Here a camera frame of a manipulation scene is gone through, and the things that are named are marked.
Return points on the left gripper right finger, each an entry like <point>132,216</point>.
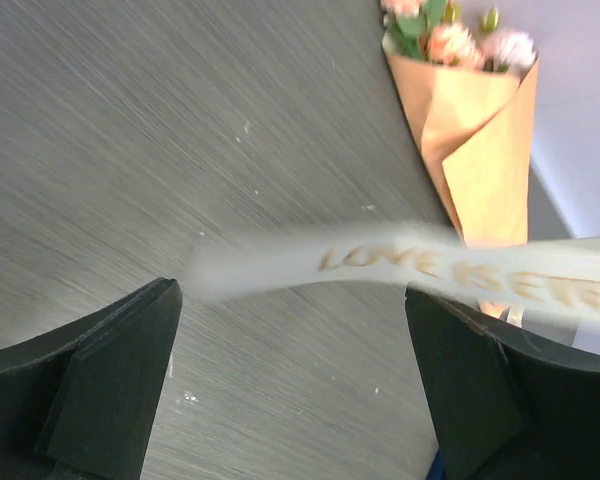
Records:
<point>505,403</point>

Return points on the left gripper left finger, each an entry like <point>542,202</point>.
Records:
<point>79,401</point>

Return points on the cream ribbon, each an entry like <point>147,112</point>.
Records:
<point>558,280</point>

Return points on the orange beige wrapping paper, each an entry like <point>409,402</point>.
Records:
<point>474,133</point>

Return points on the light pink fake flower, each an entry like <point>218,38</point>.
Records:
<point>506,50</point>

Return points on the peach fake rose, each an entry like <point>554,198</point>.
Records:
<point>453,44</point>

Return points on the peach fake flower with buds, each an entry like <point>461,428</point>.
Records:
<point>409,25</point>

